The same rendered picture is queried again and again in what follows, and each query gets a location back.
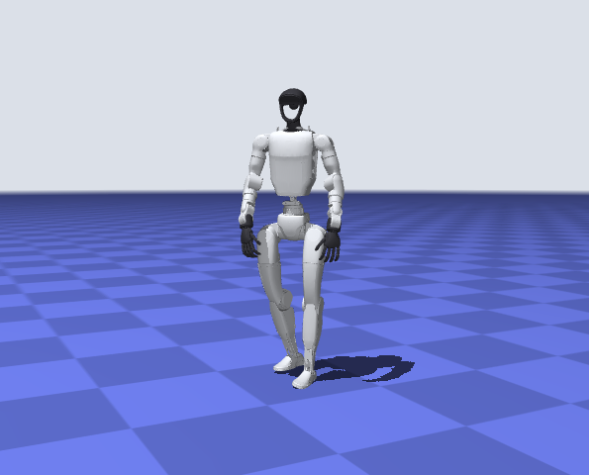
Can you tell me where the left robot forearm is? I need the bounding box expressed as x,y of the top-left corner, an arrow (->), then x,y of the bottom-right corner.
328,175 -> 344,229

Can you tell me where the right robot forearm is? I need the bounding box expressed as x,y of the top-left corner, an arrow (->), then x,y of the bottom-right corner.
239,175 -> 257,224

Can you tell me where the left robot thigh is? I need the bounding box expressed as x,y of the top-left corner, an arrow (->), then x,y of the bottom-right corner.
302,223 -> 327,312

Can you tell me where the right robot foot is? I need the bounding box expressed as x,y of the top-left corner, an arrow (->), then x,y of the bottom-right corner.
273,353 -> 304,371

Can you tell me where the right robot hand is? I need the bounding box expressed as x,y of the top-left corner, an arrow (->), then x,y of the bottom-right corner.
240,214 -> 261,258

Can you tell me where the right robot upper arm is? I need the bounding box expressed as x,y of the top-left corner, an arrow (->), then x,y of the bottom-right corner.
248,134 -> 270,191

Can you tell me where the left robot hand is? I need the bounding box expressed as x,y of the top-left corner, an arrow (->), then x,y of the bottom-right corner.
315,218 -> 342,262

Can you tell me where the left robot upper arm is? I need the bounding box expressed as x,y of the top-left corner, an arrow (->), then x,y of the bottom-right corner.
313,134 -> 342,192

